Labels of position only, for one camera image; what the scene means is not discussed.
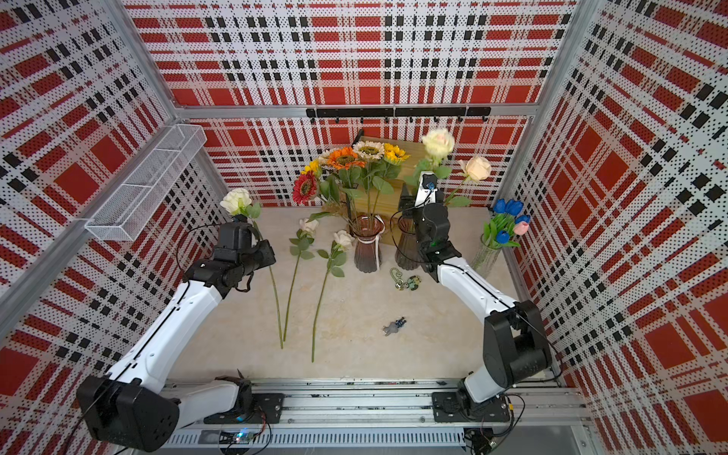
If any white rose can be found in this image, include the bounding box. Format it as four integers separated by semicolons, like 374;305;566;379
220;188;284;349
404;129;455;189

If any pink tulip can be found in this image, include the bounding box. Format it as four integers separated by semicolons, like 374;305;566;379
509;221;530;246

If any beige daisy flower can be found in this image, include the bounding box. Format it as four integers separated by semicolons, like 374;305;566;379
351;140;388;220

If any pale rose pile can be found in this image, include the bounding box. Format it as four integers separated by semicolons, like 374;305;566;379
310;231;355;363

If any orange flower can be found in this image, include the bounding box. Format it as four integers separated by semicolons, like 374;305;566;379
326;146;368;220

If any yellow flower back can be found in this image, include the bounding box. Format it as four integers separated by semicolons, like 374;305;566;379
301;159;322;178

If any cream rose flower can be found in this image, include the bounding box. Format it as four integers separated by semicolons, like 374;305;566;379
445;155;492;208

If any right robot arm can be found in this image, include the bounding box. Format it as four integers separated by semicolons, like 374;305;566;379
399;196;553;408

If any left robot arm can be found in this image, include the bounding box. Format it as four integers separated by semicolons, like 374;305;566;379
76;215;275;452

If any brown ribbed glass vase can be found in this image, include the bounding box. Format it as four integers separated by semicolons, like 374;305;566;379
395;216;421;270

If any clear glass vase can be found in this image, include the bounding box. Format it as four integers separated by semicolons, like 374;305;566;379
469;234;502;279

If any pink ribbed glass vase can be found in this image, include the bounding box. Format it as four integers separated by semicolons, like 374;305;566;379
353;215;385;273

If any bamboo two-tier shelf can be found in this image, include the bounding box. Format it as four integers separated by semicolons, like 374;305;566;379
353;129;428;246

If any pale pink rose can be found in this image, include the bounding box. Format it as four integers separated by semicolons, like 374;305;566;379
282;218;319;341

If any green keychain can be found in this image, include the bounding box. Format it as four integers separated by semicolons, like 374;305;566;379
390;267;421;291

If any black hook rail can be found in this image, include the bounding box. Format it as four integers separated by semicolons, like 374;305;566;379
305;106;492;121

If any white wire wall basket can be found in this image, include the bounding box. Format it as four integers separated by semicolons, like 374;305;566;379
85;123;206;242

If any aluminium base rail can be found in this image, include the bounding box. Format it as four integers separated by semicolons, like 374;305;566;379
159;378;603;454

